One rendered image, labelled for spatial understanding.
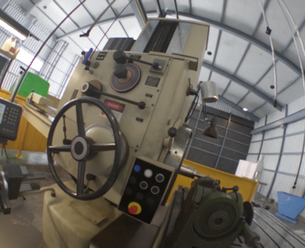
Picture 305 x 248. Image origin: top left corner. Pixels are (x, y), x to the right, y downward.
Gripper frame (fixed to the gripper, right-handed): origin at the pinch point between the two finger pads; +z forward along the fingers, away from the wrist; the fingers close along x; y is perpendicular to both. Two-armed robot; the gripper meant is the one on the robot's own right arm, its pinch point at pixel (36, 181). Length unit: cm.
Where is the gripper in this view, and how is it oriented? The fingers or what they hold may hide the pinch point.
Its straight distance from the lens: 55.9
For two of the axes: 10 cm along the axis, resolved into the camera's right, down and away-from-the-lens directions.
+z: 2.3, 1.9, 9.5
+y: -7.3, -6.1, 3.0
